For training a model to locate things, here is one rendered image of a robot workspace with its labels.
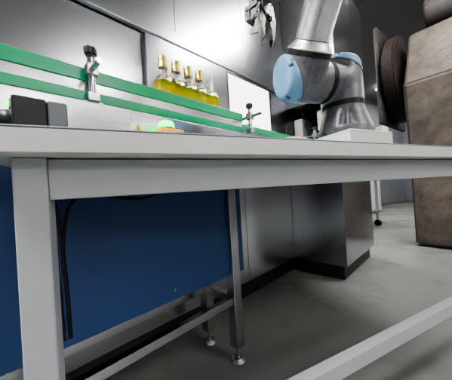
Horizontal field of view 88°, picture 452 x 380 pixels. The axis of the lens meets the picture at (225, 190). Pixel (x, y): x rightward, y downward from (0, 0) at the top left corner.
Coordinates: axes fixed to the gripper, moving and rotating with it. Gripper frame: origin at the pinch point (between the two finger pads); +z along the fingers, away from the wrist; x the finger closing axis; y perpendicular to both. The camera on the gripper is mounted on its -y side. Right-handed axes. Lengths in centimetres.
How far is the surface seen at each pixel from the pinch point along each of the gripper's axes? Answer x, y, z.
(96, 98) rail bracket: 54, 14, 29
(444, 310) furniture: -36, -40, 99
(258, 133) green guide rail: -26.4, 25.8, 24.3
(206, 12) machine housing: -13, 45, -43
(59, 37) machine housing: 54, 45, -1
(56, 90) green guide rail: 61, 16, 29
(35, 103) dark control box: 66, 7, 36
